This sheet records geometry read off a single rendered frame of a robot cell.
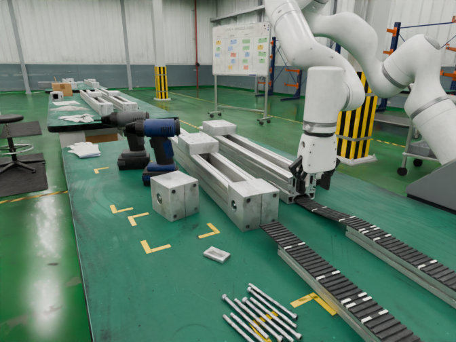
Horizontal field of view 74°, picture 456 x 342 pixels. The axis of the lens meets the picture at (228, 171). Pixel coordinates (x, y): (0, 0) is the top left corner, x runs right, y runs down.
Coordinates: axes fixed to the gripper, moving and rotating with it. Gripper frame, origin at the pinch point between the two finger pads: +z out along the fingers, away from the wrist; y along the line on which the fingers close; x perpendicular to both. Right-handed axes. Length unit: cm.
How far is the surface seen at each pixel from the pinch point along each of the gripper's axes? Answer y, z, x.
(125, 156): -44, 1, 54
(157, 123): -36, -14, 34
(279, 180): -4.9, 0.8, 9.4
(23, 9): -262, -233, 1479
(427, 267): -0.3, 3.3, -33.8
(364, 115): 247, 24, 210
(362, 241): -1.8, 5.3, -20.4
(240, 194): -23.9, -2.9, -2.9
